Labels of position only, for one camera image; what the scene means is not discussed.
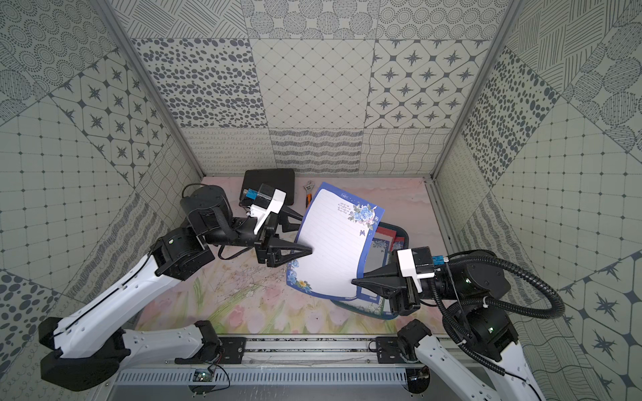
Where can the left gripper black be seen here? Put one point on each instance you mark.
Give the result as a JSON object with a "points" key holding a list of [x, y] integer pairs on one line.
{"points": [[270, 248]]}

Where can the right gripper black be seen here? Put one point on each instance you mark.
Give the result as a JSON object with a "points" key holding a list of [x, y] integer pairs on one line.
{"points": [[389, 282]]}

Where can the blue floral stationery paper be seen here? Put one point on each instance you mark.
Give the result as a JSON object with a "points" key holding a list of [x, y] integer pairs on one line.
{"points": [[378, 256], [339, 227]]}

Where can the teal plastic storage box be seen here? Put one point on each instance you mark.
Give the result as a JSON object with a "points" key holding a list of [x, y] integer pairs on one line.
{"points": [[384, 311]]}

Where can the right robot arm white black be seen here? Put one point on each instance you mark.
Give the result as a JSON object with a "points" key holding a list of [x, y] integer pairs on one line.
{"points": [[476, 293]]}

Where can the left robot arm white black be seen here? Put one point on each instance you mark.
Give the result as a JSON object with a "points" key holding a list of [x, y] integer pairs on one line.
{"points": [[91, 345]]}

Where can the red bordered stationery paper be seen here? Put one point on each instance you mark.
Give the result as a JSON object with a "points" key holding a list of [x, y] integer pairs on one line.
{"points": [[388, 239]]}

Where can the black plastic tool case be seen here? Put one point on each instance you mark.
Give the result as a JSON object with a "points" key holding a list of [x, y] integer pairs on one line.
{"points": [[278, 178]]}

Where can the right round circuit board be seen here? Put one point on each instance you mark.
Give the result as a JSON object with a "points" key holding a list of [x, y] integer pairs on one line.
{"points": [[418, 380]]}

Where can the left green circuit board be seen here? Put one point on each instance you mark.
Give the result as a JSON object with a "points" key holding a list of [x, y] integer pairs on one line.
{"points": [[202, 383]]}

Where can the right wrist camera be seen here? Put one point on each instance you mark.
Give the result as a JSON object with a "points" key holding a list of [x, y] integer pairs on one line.
{"points": [[418, 264]]}

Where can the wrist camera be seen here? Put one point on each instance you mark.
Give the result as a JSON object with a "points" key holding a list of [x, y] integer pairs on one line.
{"points": [[262, 203], [418, 264]]}

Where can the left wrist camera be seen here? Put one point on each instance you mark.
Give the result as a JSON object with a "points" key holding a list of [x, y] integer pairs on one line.
{"points": [[262, 203]]}

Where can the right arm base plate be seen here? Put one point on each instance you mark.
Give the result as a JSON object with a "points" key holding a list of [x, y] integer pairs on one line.
{"points": [[391, 350]]}

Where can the aluminium mounting rail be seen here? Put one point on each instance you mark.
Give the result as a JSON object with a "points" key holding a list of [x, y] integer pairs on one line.
{"points": [[311, 346]]}

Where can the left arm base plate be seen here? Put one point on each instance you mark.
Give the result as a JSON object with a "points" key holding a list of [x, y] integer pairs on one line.
{"points": [[228, 350]]}

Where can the white slotted cable duct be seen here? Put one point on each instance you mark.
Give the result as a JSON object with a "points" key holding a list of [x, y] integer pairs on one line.
{"points": [[379, 376]]}

